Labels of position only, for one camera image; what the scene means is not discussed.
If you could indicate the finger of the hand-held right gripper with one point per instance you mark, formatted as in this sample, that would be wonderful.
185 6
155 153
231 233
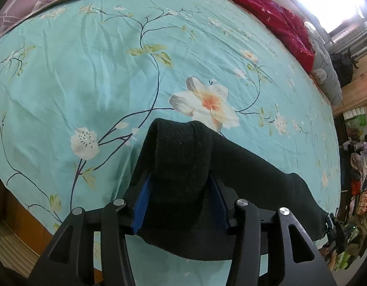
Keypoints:
334 229

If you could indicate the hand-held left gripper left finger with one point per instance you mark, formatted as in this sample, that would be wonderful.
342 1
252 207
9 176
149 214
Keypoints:
141 208

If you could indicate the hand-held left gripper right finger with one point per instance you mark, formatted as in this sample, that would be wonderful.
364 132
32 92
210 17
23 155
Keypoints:
220 204

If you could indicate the black pants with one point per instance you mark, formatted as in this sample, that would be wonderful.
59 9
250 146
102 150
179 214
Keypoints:
183 161

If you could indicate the pile of colourful clothes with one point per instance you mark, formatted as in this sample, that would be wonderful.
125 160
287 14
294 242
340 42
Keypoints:
362 166

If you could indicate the wooden desk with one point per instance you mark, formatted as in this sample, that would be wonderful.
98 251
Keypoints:
359 91

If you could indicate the teal floral bed sheet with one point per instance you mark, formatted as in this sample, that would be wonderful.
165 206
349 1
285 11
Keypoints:
82 65

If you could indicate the grey cartoon print quilt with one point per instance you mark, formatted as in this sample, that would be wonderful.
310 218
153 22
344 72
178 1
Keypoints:
329 74

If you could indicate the black backpack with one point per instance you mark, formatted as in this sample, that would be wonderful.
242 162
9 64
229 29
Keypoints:
341 68

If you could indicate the red blanket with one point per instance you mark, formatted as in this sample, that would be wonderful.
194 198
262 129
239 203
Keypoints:
276 15

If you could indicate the purple and grey patterned pillow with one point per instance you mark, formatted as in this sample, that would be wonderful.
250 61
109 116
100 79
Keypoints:
28 0

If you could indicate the wooden bed frame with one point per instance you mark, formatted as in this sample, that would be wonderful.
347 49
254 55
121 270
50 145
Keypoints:
25 223

